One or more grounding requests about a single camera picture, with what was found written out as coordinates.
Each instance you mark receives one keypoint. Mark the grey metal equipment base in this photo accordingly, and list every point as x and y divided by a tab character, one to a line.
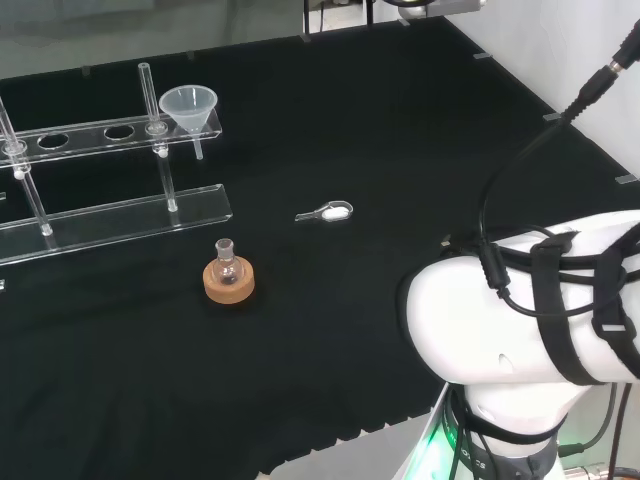
440	7

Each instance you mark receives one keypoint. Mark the black cloth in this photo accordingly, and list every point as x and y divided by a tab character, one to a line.
325	325

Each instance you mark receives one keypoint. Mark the clear acrylic funnel stand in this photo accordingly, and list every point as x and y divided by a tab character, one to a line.
125	217

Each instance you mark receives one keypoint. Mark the translucent plastic funnel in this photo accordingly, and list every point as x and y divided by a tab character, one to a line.
189	107

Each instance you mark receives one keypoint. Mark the clear weighing funnel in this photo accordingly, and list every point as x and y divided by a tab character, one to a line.
335	212

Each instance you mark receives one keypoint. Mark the small round-bottom glass flask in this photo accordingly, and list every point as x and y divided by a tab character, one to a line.
227	270

